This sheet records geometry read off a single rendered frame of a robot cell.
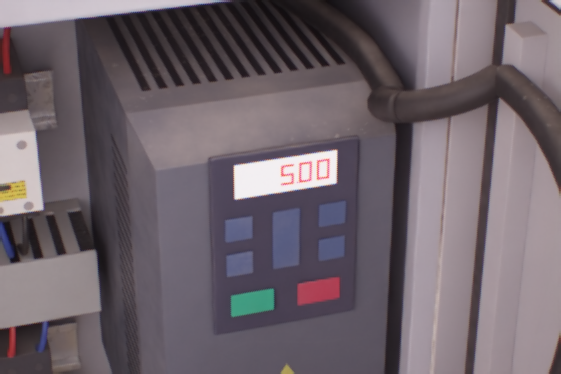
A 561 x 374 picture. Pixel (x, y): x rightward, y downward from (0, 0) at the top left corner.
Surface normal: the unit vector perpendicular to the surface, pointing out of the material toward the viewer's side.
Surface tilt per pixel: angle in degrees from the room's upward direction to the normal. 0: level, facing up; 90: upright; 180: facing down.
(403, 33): 90
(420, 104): 66
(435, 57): 90
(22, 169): 90
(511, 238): 90
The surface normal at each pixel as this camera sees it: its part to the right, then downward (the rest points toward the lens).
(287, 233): 0.30, 0.48
